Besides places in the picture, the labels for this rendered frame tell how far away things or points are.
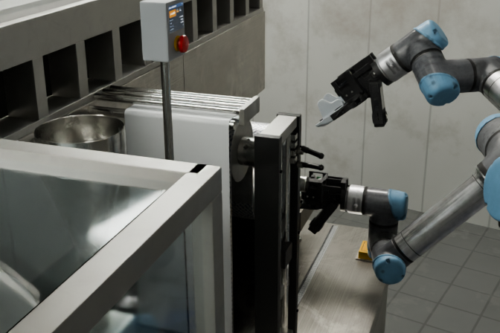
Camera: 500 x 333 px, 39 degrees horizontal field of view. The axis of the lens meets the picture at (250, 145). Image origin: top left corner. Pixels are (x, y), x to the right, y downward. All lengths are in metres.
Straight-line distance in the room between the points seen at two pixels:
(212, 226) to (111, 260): 0.20
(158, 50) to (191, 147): 0.35
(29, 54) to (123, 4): 0.37
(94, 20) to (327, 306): 0.88
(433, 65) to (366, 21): 2.69
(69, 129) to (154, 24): 0.23
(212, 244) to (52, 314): 0.29
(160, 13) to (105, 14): 0.47
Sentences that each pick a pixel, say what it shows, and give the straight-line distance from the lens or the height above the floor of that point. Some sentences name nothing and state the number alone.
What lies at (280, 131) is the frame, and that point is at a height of 1.44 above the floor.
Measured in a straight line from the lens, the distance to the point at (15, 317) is 0.57.
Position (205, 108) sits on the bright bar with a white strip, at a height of 1.45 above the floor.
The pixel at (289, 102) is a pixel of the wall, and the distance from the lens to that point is 4.61.
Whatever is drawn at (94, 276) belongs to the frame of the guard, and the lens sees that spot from 0.59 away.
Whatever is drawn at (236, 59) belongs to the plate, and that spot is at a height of 1.33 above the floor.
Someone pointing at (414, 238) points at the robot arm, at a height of 1.09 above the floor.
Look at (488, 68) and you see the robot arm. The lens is 1.63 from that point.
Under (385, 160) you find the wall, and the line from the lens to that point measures 4.44.
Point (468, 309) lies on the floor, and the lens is 3.58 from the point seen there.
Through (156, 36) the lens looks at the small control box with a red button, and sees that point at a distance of 1.20.
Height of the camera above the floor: 1.89
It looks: 20 degrees down
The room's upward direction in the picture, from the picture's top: straight up
